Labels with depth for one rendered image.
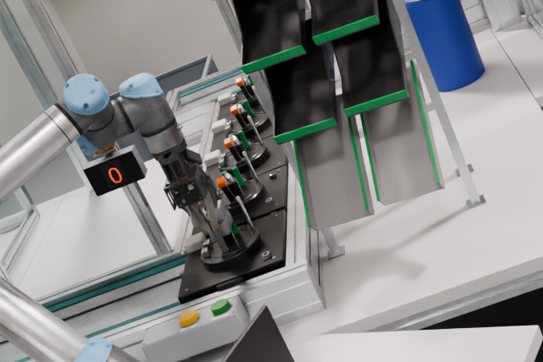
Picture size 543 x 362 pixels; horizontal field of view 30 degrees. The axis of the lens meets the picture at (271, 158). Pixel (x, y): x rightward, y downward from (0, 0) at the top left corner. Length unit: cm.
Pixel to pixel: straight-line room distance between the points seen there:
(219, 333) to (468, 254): 52
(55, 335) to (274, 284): 46
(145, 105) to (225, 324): 46
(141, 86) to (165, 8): 507
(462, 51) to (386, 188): 84
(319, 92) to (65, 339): 70
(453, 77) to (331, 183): 84
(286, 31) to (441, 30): 86
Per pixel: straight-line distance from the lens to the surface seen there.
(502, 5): 318
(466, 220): 218
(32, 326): 189
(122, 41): 738
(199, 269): 222
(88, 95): 184
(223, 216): 216
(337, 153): 212
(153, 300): 232
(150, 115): 198
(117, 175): 227
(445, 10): 280
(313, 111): 205
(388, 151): 210
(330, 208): 209
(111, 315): 236
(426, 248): 214
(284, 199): 235
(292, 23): 203
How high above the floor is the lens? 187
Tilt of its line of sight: 20 degrees down
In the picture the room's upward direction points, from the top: 25 degrees counter-clockwise
